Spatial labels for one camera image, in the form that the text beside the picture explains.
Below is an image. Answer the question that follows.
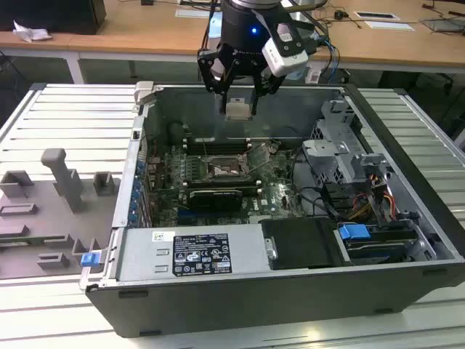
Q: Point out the grey power supply unit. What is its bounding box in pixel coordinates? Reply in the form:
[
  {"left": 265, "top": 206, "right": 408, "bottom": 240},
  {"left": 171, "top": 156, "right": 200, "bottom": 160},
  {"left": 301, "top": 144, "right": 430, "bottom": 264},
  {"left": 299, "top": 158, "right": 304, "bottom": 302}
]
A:
[{"left": 118, "top": 223, "right": 272, "bottom": 283}]

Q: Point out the wooden desk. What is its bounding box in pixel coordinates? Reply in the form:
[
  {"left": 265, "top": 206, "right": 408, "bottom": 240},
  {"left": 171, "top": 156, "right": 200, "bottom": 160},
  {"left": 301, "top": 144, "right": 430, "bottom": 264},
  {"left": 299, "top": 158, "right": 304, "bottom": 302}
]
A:
[{"left": 0, "top": 0, "right": 465, "bottom": 87}]

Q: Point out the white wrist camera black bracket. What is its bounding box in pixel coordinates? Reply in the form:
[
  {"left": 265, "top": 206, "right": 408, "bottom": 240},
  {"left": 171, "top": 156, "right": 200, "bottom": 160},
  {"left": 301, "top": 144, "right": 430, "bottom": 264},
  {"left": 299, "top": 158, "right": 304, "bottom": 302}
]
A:
[{"left": 261, "top": 23, "right": 310, "bottom": 79}]

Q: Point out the crumpled white paper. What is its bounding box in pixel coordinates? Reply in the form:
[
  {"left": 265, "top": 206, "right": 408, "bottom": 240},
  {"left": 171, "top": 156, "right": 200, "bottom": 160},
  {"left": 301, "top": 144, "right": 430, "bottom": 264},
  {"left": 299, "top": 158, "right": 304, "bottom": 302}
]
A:
[{"left": 12, "top": 19, "right": 52, "bottom": 44}]

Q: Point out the black plastic shroud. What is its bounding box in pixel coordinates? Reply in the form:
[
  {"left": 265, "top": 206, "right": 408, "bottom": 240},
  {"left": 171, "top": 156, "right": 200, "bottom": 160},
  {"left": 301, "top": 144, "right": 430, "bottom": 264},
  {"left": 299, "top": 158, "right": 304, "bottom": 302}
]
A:
[{"left": 260, "top": 217, "right": 350, "bottom": 270}]

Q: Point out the dark grey PC case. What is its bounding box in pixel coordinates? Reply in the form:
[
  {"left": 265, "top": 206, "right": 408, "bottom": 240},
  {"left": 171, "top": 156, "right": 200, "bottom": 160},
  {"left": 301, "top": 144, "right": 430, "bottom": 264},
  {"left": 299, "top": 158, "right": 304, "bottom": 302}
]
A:
[{"left": 78, "top": 80, "right": 465, "bottom": 339}]

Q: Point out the black box on desk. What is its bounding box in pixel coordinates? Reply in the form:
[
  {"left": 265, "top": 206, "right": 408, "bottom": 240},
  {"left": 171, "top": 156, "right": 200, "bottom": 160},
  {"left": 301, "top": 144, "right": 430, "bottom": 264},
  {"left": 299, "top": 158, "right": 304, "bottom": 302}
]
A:
[{"left": 0, "top": 0, "right": 107, "bottom": 36}]

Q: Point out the metal socket cover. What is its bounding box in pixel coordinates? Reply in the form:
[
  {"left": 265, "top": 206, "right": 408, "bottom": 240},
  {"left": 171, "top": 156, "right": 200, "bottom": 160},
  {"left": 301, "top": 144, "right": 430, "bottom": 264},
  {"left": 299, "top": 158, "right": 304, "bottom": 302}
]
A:
[{"left": 240, "top": 141, "right": 273, "bottom": 181}]

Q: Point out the white paper sheet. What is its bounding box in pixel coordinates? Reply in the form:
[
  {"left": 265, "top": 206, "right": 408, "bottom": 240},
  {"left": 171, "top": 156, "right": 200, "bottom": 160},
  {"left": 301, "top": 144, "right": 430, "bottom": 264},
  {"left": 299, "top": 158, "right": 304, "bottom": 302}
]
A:
[
  {"left": 364, "top": 20, "right": 418, "bottom": 33},
  {"left": 175, "top": 7, "right": 223, "bottom": 19}
]

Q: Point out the grey parts rack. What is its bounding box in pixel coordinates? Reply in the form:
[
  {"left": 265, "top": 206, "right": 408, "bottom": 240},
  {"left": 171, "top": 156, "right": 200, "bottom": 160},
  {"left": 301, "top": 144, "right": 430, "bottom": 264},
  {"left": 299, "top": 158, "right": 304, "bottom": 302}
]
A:
[{"left": 0, "top": 147, "right": 124, "bottom": 281}]

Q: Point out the blue cable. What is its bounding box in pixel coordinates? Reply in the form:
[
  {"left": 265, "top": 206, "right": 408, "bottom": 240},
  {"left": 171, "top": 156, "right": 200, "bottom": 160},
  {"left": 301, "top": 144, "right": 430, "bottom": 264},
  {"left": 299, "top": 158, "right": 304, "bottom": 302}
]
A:
[{"left": 318, "top": 34, "right": 342, "bottom": 87}]

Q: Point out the CPU socket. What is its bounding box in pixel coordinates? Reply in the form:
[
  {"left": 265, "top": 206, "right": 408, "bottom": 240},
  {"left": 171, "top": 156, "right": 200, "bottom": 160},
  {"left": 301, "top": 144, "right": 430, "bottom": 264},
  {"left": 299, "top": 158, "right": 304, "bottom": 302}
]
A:
[{"left": 204, "top": 154, "right": 254, "bottom": 184}]

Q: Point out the grey case latch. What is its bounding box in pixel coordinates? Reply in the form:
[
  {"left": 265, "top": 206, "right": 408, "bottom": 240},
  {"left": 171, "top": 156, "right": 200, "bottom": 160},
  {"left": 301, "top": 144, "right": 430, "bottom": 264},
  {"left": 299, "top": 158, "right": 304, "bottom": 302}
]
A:
[{"left": 133, "top": 81, "right": 158, "bottom": 107}]

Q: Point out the black cable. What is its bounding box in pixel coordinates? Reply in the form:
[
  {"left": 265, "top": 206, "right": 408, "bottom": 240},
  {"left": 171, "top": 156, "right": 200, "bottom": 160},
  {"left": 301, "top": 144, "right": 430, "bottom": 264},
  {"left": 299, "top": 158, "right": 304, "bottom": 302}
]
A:
[{"left": 290, "top": 147, "right": 344, "bottom": 223}]

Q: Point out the black graphics card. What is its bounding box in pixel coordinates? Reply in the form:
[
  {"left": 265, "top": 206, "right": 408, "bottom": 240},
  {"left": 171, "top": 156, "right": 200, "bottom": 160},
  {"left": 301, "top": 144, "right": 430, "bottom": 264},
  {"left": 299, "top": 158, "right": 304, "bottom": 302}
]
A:
[{"left": 187, "top": 188, "right": 243, "bottom": 212}]

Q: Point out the black RAM slot bank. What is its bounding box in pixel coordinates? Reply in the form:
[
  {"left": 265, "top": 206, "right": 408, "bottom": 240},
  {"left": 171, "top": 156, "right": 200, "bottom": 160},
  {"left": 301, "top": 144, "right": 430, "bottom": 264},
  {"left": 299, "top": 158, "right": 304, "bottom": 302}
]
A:
[
  {"left": 184, "top": 177, "right": 263, "bottom": 194},
  {"left": 185, "top": 137, "right": 254, "bottom": 155}
]

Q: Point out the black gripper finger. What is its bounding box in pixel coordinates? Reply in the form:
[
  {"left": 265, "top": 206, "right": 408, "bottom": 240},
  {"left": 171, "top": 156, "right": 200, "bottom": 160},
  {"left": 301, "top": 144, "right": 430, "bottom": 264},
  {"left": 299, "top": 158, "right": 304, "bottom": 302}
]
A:
[
  {"left": 250, "top": 68, "right": 285, "bottom": 115},
  {"left": 197, "top": 45, "right": 238, "bottom": 114}
]

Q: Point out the grey flat tray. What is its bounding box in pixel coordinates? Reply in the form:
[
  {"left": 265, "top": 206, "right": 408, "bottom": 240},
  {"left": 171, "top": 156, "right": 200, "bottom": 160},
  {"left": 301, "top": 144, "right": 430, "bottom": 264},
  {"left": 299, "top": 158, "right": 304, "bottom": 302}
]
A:
[{"left": 420, "top": 16, "right": 465, "bottom": 36}]

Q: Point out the hard disk in blue carrier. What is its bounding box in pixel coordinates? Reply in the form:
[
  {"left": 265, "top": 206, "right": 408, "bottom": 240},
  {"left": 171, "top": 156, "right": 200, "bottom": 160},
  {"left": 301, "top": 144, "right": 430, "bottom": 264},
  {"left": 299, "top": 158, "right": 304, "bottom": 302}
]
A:
[{"left": 336, "top": 223, "right": 419, "bottom": 268}]

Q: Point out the silver CPU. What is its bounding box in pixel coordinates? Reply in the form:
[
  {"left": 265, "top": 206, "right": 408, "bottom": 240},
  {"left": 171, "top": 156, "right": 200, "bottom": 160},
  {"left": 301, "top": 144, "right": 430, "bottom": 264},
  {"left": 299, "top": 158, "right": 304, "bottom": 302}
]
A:
[{"left": 224, "top": 100, "right": 254, "bottom": 121}]

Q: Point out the yellow red wire bundle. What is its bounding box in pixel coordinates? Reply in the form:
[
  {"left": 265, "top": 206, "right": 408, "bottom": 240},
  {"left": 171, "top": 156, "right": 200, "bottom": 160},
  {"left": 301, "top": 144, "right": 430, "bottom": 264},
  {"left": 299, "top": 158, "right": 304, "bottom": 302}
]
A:
[{"left": 348, "top": 173, "right": 397, "bottom": 221}]

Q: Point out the desk cable port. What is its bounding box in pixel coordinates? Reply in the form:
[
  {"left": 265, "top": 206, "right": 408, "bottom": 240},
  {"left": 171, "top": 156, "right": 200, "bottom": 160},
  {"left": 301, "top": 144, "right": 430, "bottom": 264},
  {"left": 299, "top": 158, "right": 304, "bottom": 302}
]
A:
[{"left": 354, "top": 10, "right": 401, "bottom": 21}]

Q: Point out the silver metal drive cage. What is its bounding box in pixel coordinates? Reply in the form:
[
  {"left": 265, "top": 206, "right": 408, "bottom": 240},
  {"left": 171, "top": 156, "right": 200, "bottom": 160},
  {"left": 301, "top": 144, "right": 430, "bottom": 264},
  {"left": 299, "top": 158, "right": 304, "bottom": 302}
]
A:
[{"left": 300, "top": 98, "right": 393, "bottom": 185}]

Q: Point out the green motherboard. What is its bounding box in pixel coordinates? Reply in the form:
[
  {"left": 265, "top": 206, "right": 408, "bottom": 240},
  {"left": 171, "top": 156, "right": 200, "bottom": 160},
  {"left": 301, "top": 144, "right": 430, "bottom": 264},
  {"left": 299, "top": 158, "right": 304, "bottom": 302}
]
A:
[{"left": 145, "top": 140, "right": 317, "bottom": 228}]

